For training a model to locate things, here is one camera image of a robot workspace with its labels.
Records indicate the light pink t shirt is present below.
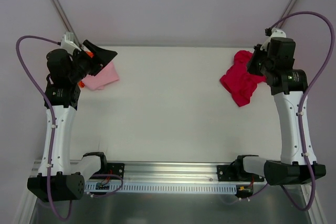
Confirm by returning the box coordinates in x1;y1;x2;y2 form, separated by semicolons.
79;62;120;90

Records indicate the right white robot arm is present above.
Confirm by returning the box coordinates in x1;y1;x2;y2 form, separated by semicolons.
233;36;326;186

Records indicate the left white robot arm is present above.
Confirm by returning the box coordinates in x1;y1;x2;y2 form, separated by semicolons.
27;40;117;202

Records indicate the orange t shirt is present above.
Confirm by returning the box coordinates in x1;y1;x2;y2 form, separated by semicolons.
77;51;93;88

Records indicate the magenta t shirt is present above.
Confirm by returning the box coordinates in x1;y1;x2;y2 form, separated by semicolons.
219;50;266;107

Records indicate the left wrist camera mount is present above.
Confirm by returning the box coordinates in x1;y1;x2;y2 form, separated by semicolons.
60;31;81;54

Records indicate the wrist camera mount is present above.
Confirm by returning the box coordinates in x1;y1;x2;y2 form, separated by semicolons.
260;28;287;51
60;31;81;54

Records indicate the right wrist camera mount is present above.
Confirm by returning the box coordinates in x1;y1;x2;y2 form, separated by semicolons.
260;28;287;51

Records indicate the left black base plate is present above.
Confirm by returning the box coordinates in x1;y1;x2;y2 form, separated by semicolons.
105;162;125;178

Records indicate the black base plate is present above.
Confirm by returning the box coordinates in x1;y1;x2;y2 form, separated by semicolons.
105;162;125;178
216;164;265;183

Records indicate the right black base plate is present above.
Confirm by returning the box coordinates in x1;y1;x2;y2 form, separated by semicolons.
216;164;265;183

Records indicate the aluminium mounting rail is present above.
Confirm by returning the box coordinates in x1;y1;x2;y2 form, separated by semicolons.
31;159;292;185

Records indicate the white slotted cable duct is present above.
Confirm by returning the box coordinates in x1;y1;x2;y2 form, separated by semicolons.
84;182;237;195

